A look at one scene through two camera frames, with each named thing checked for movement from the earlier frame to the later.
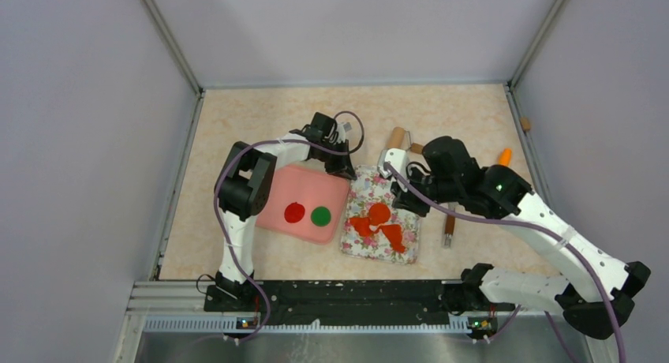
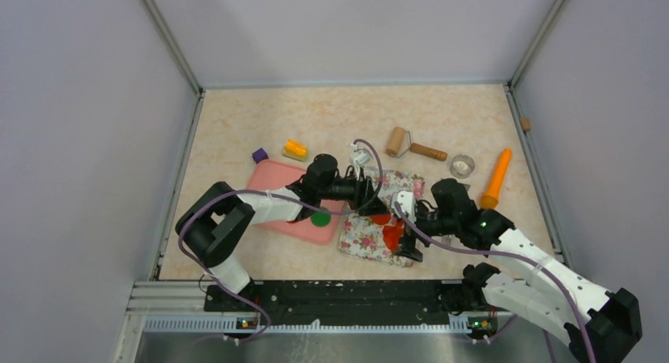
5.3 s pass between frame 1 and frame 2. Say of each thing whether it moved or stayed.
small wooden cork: stayed
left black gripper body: moved
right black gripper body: moved
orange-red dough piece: stayed
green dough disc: stayed
